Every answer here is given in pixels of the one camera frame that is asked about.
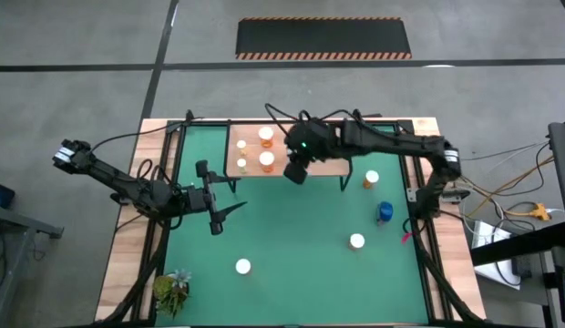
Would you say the green table mat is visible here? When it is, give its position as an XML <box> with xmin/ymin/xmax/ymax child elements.
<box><xmin>154</xmin><ymin>125</ymin><xmax>430</xmax><ymax>327</ymax></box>

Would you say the black power cable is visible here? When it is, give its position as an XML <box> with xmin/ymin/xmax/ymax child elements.
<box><xmin>500</xmin><ymin>141</ymin><xmax>552</xmax><ymax>210</ymax></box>

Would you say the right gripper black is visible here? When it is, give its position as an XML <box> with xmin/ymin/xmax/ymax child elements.
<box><xmin>283</xmin><ymin>120</ymin><xmax>342</xmax><ymax>186</ymax></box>

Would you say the blue pill bottle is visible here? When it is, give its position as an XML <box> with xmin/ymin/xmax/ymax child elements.
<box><xmin>375</xmin><ymin>200</ymin><xmax>395</xmax><ymax>226</ymax></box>

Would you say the small potted succulent plant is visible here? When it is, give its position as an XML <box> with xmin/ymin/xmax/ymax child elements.
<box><xmin>152</xmin><ymin>268</ymin><xmax>192</xmax><ymax>319</ymax></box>

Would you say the orange extension cable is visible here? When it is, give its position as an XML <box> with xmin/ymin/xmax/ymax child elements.
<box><xmin>467</xmin><ymin>157</ymin><xmax>556</xmax><ymax>218</ymax></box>

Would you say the black metal table frame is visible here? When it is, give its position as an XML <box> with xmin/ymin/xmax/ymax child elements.
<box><xmin>93</xmin><ymin>108</ymin><xmax>488</xmax><ymax>328</ymax></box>

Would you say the wooden shelf black frame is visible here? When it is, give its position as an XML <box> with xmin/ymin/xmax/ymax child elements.
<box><xmin>221</xmin><ymin>118</ymin><xmax>354</xmax><ymax>193</ymax></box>

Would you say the white paper sheet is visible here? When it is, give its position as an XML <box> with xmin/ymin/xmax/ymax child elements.
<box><xmin>473</xmin><ymin>261</ymin><xmax>523</xmax><ymax>291</ymax></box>

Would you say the black side table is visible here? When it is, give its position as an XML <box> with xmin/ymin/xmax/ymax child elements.
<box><xmin>468</xmin><ymin>220</ymin><xmax>565</xmax><ymax>268</ymax></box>

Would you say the black device blue light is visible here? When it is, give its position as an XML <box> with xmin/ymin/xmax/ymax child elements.
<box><xmin>0</xmin><ymin>180</ymin><xmax>17</xmax><ymax>210</ymax></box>

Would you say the black hazard-striped floor mat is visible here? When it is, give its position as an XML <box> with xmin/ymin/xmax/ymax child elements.
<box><xmin>234</xmin><ymin>16</ymin><xmax>413</xmax><ymax>61</ymax></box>

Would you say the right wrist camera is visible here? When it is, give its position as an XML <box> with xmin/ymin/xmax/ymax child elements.
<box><xmin>285</xmin><ymin>131</ymin><xmax>312</xmax><ymax>159</ymax></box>

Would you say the white floor cable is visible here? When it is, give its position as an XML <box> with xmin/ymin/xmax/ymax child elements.
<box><xmin>459</xmin><ymin>141</ymin><xmax>550</xmax><ymax>163</ymax></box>

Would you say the yellow power cord splitter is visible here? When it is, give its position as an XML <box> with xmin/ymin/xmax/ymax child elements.
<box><xmin>528</xmin><ymin>202</ymin><xmax>551</xmax><ymax>223</ymax></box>

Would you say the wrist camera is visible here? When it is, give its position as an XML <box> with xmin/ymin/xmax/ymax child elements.
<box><xmin>187</xmin><ymin>189</ymin><xmax>211</xmax><ymax>213</ymax></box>
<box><xmin>285</xmin><ymin>131</ymin><xmax>312</xmax><ymax>159</ymax></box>

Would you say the grey metal stand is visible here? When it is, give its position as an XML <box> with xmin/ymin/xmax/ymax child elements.
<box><xmin>0</xmin><ymin>204</ymin><xmax>65</xmax><ymax>328</ymax></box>

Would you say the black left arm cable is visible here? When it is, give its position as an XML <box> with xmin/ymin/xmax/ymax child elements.
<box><xmin>88</xmin><ymin>116</ymin><xmax>206</xmax><ymax>151</ymax></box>

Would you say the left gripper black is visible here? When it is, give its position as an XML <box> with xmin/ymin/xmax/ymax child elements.
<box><xmin>194</xmin><ymin>159</ymin><xmax>250</xmax><ymax>237</ymax></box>

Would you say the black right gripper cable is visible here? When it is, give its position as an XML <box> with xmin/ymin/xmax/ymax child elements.
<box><xmin>263</xmin><ymin>102</ymin><xmax>311</xmax><ymax>136</ymax></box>

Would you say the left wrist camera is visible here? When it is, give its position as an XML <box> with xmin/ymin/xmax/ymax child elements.
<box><xmin>187</xmin><ymin>189</ymin><xmax>211</xmax><ymax>213</ymax></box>

